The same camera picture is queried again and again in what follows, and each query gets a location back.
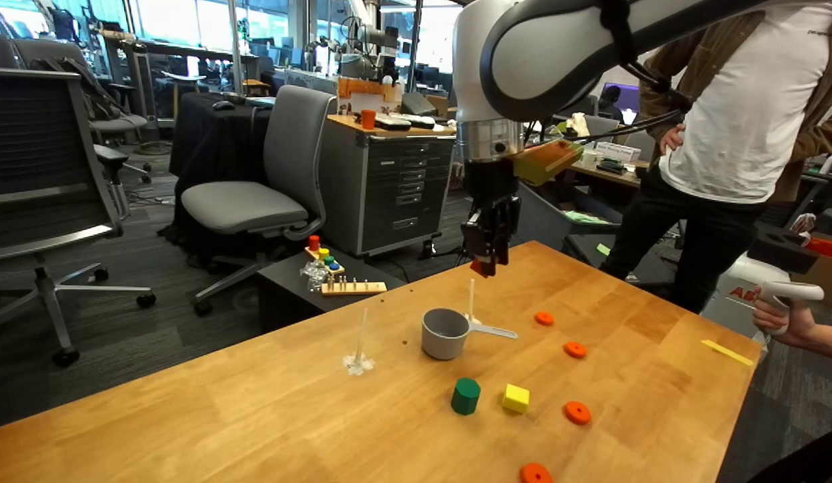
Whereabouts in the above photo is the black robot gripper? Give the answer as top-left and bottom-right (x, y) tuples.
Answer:
(459, 160), (524, 270)

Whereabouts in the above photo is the green cylinder block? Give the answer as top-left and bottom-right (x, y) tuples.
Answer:
(449, 377), (484, 419)

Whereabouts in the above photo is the yellow cube block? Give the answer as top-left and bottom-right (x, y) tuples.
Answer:
(500, 382), (534, 417)

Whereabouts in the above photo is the white handheld controller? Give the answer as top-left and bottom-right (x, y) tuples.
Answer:
(757, 270), (830, 314)

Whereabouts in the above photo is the operator's bare forearm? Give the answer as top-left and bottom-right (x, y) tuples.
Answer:
(797, 318), (832, 364)

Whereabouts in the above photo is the standing person's bare hand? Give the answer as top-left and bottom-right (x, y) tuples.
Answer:
(656, 121), (692, 156)

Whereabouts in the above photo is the operator's bare hand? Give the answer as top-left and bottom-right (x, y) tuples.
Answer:
(751, 299), (820, 349)

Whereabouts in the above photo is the grey drawer cabinet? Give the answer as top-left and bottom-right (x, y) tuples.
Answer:
(316, 113), (461, 263)

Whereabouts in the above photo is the cluttered wooden side desk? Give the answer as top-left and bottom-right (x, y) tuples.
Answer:
(566, 133), (656, 197)

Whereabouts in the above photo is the wooden peg rack toy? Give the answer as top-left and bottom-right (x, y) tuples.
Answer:
(316, 276), (390, 299)

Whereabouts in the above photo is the colourful stacking toy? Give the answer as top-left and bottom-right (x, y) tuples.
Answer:
(303, 233), (346, 280)

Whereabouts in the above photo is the clear peg on base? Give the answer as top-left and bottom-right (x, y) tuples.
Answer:
(342, 306), (378, 380)

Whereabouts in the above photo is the clear plastic bag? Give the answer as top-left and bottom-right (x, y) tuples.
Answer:
(299, 263), (334, 294)

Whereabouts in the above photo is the orange and white box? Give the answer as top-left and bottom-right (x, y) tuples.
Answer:
(334, 76), (406, 115)

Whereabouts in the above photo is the low black side table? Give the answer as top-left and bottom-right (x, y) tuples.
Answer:
(256, 252), (412, 333)

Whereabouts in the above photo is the grey padded office chair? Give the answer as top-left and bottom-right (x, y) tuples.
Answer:
(178, 83), (342, 318)

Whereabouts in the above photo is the white ABB machine housing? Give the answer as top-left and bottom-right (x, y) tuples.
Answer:
(700, 252), (794, 342)

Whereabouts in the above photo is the yellow tape strip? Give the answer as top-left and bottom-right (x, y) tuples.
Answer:
(699, 335), (759, 372)

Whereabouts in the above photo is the black draped table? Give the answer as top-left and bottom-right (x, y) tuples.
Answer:
(166, 89), (276, 186)

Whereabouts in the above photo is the person in white shirt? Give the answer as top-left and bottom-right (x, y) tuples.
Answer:
(600, 0), (832, 318)

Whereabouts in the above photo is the black equipment case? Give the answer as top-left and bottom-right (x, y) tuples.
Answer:
(749, 217), (832, 276)

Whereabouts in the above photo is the red box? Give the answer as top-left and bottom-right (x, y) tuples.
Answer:
(804, 233), (832, 263)

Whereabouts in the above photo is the brown cardboard box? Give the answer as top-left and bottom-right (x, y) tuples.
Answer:
(790, 255), (832, 314)

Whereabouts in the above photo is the black mesh office chair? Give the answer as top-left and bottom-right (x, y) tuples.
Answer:
(0, 63), (158, 372)

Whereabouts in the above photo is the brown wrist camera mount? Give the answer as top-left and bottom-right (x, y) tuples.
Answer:
(512, 139), (586, 188)

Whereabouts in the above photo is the grey measuring cup with handle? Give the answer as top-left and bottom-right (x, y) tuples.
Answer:
(418, 306), (522, 365)

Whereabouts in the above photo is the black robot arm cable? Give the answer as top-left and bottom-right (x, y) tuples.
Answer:
(522, 0), (695, 150)

